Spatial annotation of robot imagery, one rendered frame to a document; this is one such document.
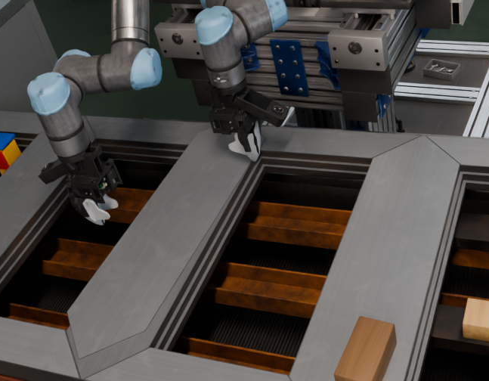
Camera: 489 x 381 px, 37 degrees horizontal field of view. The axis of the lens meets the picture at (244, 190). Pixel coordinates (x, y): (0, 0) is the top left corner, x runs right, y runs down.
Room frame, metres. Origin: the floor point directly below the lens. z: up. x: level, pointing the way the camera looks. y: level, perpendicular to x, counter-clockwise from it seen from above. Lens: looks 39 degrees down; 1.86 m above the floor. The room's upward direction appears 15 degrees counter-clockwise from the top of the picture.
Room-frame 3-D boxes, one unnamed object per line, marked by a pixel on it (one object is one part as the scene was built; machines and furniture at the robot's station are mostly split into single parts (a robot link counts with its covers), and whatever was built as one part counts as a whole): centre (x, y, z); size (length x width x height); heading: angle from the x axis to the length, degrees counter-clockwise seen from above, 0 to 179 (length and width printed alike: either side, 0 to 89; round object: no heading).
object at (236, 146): (1.32, -0.02, 0.91); 0.06 x 0.03 x 0.09; 59
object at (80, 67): (1.33, 0.26, 1.17); 0.11 x 0.11 x 0.08; 73
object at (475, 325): (0.79, -0.34, 0.79); 0.06 x 0.05 x 0.04; 149
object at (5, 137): (1.66, 0.58, 0.88); 0.06 x 0.06 x 0.02; 59
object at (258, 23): (1.39, -0.11, 1.17); 0.11 x 0.11 x 0.08; 24
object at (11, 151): (1.66, 0.58, 0.78); 0.05 x 0.05 x 0.19; 59
